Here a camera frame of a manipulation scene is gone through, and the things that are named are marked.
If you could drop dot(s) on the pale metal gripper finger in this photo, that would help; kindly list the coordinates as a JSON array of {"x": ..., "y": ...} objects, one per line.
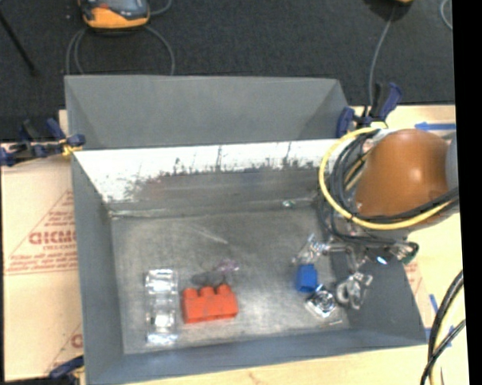
[
  {"x": 313, "y": 249},
  {"x": 353, "y": 290}
]

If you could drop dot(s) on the brown cardboard board red print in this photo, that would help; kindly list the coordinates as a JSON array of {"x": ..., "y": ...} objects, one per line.
[{"x": 36, "y": 244}]

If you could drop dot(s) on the blue plastic cup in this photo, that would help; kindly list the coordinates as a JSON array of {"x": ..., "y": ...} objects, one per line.
[{"x": 306, "y": 278}]

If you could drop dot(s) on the grey metal bin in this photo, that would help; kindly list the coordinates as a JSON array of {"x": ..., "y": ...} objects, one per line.
[{"x": 243, "y": 243}]

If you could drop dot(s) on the clear plastic box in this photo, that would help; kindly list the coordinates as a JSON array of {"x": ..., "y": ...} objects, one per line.
[{"x": 161, "y": 307}]

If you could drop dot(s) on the red toy building brick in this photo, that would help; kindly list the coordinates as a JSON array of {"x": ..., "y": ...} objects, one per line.
[{"x": 208, "y": 306}]

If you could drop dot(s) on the clear square glass thing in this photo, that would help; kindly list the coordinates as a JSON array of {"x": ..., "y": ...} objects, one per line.
[{"x": 321, "y": 304}]

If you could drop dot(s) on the grey and purple small object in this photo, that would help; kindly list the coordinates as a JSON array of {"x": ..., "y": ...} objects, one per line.
[{"x": 206, "y": 276}]

